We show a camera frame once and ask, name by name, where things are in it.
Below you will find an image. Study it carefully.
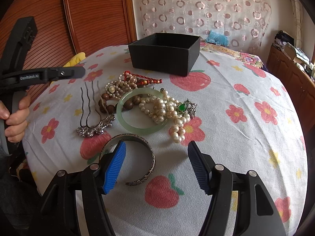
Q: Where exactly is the silver rhinestone hair comb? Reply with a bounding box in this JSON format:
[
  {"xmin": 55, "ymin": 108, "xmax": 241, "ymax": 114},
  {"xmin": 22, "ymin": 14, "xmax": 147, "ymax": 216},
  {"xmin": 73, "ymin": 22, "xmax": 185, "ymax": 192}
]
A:
[{"xmin": 76, "ymin": 81, "xmax": 115, "ymax": 138}]

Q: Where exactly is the green jade bangle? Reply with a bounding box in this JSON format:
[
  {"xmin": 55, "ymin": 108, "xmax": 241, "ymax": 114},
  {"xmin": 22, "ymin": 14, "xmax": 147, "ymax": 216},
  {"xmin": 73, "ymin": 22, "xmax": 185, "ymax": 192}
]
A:
[{"xmin": 116, "ymin": 88, "xmax": 168, "ymax": 135}]

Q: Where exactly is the wooden side cabinet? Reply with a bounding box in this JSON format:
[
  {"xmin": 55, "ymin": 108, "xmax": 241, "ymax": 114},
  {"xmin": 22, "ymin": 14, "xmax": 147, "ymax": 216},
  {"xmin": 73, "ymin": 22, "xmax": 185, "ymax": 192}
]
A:
[{"xmin": 266, "ymin": 45, "xmax": 315, "ymax": 134}]

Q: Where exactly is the yellow plush toy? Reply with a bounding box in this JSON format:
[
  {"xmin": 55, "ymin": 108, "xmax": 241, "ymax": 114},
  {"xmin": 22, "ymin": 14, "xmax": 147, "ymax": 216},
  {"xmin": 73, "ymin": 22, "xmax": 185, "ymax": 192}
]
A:
[{"xmin": 64, "ymin": 52, "xmax": 86, "ymax": 68}]

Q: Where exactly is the white floral strawberry bedsheet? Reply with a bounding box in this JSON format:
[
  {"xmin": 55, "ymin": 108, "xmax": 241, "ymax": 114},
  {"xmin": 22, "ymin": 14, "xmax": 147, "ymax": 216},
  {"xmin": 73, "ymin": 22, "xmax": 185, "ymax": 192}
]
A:
[{"xmin": 23, "ymin": 45, "xmax": 308, "ymax": 235}]

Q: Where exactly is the silver engraved cuff bracelet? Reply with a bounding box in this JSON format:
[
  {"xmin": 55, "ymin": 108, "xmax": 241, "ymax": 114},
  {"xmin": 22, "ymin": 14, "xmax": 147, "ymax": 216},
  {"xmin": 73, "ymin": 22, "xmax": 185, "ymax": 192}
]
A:
[{"xmin": 99, "ymin": 133, "xmax": 156, "ymax": 187}]

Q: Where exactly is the small pearl bead bracelet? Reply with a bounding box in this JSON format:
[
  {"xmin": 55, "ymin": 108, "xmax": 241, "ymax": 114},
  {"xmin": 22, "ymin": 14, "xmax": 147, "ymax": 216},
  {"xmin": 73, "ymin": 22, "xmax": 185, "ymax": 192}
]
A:
[{"xmin": 104, "ymin": 73, "xmax": 138, "ymax": 100}]

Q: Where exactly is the black square jewelry box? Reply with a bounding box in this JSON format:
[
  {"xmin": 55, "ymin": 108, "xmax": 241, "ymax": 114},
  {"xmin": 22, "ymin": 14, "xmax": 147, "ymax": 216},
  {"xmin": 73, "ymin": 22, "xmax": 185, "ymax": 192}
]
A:
[{"xmin": 128, "ymin": 32, "xmax": 201, "ymax": 77}]

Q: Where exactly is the pink circle pattern curtain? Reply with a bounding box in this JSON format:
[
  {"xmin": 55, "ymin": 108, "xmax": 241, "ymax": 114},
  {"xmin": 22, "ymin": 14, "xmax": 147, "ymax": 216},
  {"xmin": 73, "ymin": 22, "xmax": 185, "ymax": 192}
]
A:
[{"xmin": 136, "ymin": 0, "xmax": 271, "ymax": 53}]

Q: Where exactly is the green gem silver pendant necklace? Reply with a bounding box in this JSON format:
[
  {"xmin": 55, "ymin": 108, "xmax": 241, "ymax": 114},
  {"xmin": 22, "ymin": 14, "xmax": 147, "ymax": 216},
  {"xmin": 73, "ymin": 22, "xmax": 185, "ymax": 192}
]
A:
[{"xmin": 177, "ymin": 99, "xmax": 198, "ymax": 119}]

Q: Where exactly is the red bead tassel bracelet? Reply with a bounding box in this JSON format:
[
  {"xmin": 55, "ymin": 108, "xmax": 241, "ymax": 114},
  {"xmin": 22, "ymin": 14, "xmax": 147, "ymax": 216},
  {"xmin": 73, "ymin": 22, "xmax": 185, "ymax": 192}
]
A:
[{"xmin": 123, "ymin": 70, "xmax": 163, "ymax": 88}]

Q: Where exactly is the person's left hand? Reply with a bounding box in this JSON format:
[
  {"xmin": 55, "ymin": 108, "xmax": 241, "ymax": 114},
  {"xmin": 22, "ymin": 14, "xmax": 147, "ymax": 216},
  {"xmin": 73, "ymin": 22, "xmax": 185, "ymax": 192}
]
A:
[{"xmin": 1, "ymin": 94, "xmax": 31, "ymax": 143}]

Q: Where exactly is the wooden headboard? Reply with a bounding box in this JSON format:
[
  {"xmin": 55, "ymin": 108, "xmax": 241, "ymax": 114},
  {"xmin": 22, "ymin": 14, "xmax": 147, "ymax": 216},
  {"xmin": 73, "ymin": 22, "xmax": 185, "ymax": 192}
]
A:
[{"xmin": 0, "ymin": 0, "xmax": 137, "ymax": 104}]

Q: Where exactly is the white pearl necklace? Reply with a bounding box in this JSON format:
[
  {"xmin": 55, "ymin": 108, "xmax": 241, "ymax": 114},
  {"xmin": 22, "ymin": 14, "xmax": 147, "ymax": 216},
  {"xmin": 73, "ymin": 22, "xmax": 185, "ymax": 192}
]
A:
[{"xmin": 138, "ymin": 89, "xmax": 191, "ymax": 144}]

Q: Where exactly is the brown wooden bead bracelet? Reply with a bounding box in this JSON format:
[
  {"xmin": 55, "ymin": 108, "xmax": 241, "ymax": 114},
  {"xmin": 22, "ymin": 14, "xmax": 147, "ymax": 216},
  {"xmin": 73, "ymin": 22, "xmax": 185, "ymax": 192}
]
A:
[{"xmin": 98, "ymin": 92, "xmax": 142, "ymax": 114}]

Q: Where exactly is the blue plastic bag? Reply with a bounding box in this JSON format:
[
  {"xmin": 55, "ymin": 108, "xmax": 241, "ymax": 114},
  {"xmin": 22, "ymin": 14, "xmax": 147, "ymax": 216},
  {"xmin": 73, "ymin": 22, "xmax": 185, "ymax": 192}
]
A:
[{"xmin": 206, "ymin": 30, "xmax": 229, "ymax": 46}]

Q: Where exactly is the floral quilt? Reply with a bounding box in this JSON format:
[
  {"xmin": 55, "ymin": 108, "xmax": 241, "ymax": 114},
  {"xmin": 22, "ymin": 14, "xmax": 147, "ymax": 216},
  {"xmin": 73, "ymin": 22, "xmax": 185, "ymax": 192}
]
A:
[{"xmin": 200, "ymin": 41, "xmax": 264, "ymax": 69}]

